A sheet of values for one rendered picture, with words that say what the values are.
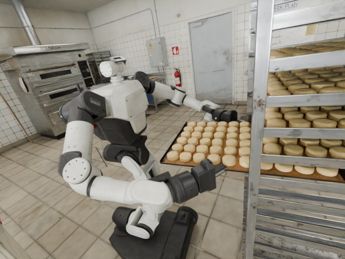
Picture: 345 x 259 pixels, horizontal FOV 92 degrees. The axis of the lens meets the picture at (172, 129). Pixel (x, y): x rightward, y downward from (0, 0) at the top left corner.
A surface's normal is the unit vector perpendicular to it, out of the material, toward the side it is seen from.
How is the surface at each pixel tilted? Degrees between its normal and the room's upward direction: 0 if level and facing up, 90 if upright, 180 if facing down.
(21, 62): 90
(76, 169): 38
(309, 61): 90
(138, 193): 30
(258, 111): 90
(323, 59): 90
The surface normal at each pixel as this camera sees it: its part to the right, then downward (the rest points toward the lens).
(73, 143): 0.04, -0.47
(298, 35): -0.48, 0.44
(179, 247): -0.15, -0.89
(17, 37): 0.86, 0.08
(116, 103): 0.40, 0.26
